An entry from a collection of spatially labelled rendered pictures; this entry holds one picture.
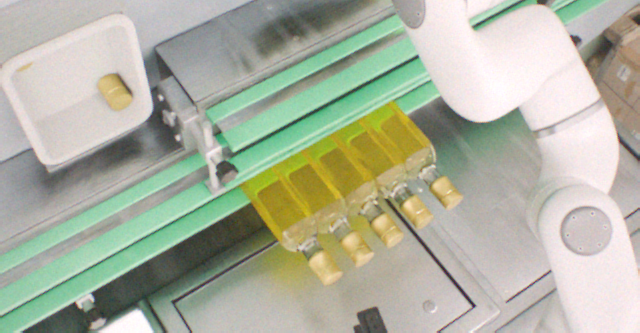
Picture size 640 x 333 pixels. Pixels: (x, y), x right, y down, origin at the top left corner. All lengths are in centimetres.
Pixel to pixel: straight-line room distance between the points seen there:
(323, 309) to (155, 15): 53
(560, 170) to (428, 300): 44
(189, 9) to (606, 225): 67
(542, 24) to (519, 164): 65
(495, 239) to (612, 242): 58
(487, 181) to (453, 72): 65
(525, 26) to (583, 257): 25
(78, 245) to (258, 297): 30
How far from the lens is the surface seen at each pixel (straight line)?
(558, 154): 89
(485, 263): 136
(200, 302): 126
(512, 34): 84
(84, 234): 115
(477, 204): 142
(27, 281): 114
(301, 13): 121
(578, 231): 82
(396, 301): 127
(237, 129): 109
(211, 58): 115
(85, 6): 100
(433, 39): 82
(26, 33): 98
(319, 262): 112
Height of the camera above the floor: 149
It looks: 25 degrees down
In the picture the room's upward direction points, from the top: 142 degrees clockwise
